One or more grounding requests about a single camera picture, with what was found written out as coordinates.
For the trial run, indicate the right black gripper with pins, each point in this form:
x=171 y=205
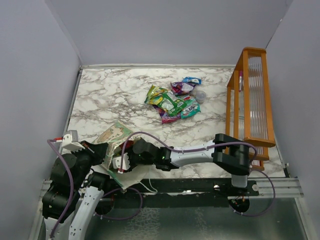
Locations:
x=129 y=153

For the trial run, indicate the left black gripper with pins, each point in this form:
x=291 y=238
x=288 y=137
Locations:
x=98 y=151

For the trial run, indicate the green paper gift bag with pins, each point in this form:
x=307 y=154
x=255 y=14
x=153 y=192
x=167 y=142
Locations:
x=115 y=136

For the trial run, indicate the green yellow snack packet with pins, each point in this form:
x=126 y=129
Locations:
x=153 y=92

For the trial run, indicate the green white snack packet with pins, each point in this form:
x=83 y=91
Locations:
x=170 y=103

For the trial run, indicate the teal snack packet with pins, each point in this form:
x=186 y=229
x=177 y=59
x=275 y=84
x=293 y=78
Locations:
x=192 y=107

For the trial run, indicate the purple red snack packet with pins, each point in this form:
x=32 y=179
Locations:
x=182 y=88

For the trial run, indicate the blue snack packet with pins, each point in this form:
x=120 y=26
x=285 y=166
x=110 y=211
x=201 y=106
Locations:
x=192 y=80

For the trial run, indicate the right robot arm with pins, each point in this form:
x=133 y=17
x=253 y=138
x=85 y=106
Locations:
x=229 y=153

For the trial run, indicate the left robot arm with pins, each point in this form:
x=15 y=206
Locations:
x=74 y=192

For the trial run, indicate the small clear plastic cup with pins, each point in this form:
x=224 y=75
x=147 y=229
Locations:
x=200 y=96

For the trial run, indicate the orange wooden rack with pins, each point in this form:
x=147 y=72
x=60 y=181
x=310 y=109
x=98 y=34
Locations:
x=249 y=113

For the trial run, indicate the pink white marker pen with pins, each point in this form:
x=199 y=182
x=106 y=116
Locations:
x=240 y=81

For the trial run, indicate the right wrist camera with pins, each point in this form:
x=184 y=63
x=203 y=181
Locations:
x=121 y=163

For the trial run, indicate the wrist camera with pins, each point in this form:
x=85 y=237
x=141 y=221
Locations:
x=121 y=163
x=69 y=141

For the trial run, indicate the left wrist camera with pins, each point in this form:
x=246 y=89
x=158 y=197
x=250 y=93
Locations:
x=69 y=141

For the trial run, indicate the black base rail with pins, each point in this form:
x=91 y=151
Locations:
x=174 y=193

